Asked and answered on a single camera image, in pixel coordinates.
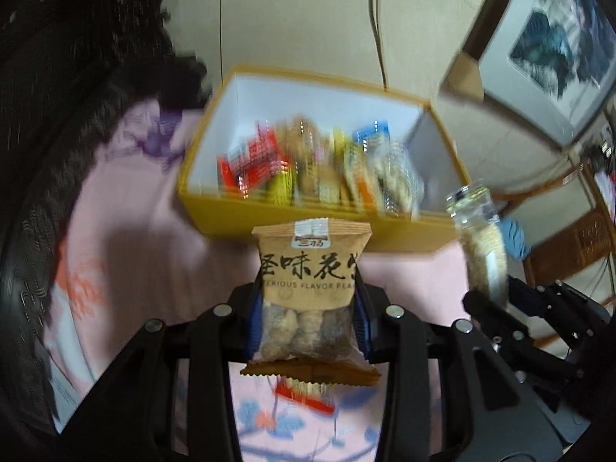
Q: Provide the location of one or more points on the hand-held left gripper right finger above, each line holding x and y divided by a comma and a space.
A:
364, 329

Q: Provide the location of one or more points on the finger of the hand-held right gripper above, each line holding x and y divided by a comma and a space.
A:
500, 327
568, 308

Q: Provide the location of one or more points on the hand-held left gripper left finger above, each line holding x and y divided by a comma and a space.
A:
255, 320

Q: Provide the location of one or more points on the brown peanut snack packet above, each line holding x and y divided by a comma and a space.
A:
308, 269

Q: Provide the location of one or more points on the clear packet of beige snack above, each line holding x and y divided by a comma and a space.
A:
486, 255

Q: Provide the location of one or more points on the yellow cardboard box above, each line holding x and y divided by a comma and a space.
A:
216, 216

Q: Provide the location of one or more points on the pile of assorted snack packets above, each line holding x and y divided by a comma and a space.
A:
308, 168

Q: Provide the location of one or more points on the wooden armchair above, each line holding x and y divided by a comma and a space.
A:
570, 250

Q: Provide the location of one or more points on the blue cloth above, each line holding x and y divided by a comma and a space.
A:
514, 239

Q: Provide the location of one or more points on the red snack packet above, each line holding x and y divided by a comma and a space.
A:
308, 397

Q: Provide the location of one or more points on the pink floral tablecloth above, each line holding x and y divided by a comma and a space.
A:
144, 250

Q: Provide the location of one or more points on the dark fuzzy cloth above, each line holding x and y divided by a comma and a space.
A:
72, 82

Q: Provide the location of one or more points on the framed wall picture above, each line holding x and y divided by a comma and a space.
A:
544, 48

